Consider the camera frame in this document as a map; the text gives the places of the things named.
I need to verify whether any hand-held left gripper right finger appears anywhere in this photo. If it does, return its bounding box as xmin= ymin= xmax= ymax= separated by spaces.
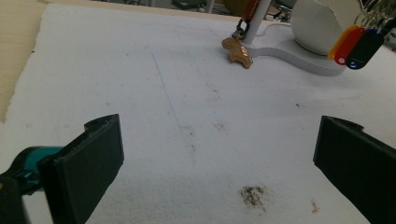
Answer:
xmin=312 ymin=115 xmax=396 ymax=224

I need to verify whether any white bowl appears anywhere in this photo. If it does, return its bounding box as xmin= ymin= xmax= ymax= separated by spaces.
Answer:
xmin=289 ymin=0 xmax=364 ymax=57

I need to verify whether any white key stand with pole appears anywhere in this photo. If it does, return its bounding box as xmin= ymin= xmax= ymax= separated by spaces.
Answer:
xmin=242 ymin=0 xmax=347 ymax=77

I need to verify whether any white foam mat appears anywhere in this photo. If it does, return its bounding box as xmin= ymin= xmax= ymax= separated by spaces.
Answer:
xmin=0 ymin=3 xmax=396 ymax=224

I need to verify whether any black round stool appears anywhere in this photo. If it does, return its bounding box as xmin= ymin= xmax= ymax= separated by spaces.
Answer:
xmin=270 ymin=0 xmax=294 ymax=23

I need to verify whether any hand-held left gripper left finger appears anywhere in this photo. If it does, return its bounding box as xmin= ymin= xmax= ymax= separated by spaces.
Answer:
xmin=0 ymin=113 xmax=125 ymax=224

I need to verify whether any flat black device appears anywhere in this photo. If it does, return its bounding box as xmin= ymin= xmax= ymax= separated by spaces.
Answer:
xmin=170 ymin=0 xmax=207 ymax=10

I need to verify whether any strap keychain with wooden charm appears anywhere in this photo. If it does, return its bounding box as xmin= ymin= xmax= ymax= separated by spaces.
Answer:
xmin=220 ymin=0 xmax=262 ymax=70

